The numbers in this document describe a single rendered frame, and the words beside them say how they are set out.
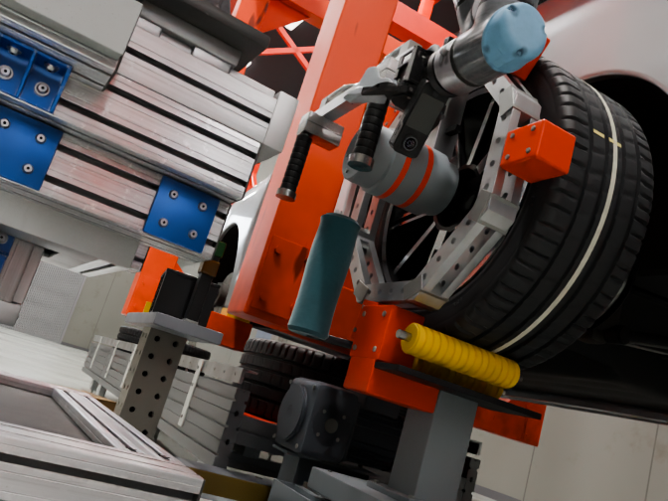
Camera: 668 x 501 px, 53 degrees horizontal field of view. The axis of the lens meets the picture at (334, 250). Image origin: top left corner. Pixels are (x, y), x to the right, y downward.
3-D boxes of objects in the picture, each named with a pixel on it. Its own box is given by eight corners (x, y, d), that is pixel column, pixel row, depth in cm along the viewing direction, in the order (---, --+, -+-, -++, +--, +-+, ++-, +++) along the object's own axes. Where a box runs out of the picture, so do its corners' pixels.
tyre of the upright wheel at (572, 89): (584, 418, 119) (708, 80, 122) (482, 383, 110) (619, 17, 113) (408, 337, 180) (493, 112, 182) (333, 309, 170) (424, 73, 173)
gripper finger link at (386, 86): (371, 95, 108) (420, 96, 103) (368, 104, 107) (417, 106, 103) (359, 80, 104) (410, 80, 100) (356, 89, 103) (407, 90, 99)
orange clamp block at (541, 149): (530, 184, 116) (569, 175, 108) (496, 166, 113) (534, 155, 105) (539, 148, 118) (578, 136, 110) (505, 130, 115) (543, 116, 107)
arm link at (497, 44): (558, 13, 84) (544, 72, 82) (500, 45, 94) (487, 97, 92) (511, -19, 81) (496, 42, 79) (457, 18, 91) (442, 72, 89)
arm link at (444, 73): (486, 96, 92) (439, 70, 89) (465, 105, 96) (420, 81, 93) (498, 50, 94) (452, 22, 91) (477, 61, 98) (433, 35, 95)
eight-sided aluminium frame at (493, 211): (495, 311, 110) (562, 31, 123) (464, 298, 108) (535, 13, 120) (346, 312, 159) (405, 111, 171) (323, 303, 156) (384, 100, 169)
